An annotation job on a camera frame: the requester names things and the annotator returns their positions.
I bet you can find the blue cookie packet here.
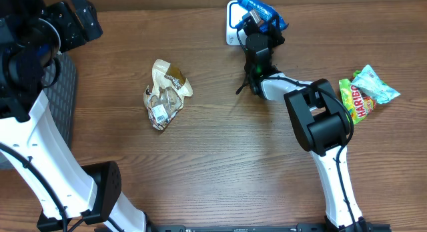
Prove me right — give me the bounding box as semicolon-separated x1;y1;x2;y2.
237;0;288;31

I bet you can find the light teal snack packet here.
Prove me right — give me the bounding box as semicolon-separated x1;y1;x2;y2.
351;65;400;104

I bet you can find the green gummy candy bag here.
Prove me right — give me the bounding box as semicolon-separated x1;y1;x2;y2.
339;79;377;124

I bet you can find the beige brown snack bag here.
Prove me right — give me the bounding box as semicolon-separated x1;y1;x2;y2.
143;59;193;131

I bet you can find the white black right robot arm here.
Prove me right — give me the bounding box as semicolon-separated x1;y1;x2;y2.
236;11;371;231

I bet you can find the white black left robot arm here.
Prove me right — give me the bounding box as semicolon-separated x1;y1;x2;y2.
1;0;153;231

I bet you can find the white barcode scanner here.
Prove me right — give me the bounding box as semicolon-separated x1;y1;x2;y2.
226;0;248;46

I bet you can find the grey plastic mesh basket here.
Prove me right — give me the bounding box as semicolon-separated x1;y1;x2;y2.
0;51;78;171

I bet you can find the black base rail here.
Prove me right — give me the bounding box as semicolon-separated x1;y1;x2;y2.
147;223;392;232

